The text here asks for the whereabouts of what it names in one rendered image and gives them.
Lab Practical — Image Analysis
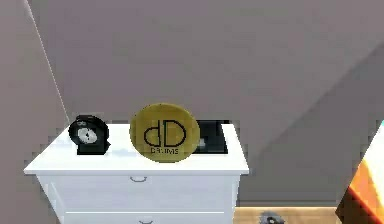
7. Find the black round alarm clock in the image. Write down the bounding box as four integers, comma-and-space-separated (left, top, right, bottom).
68, 114, 112, 156

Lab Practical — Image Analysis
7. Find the yellow round disc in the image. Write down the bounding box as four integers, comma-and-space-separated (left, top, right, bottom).
128, 102, 202, 164

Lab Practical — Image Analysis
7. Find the black flat box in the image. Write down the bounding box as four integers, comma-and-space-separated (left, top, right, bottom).
192, 120, 230, 155

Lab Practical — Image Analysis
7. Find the white chest of drawers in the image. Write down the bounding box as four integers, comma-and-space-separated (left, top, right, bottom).
23, 123, 250, 224

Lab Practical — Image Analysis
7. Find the small grey floor object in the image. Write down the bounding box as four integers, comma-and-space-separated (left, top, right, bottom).
259, 210, 286, 224

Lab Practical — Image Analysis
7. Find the orange and white bed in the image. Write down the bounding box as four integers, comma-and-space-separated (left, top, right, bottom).
334, 121, 384, 224

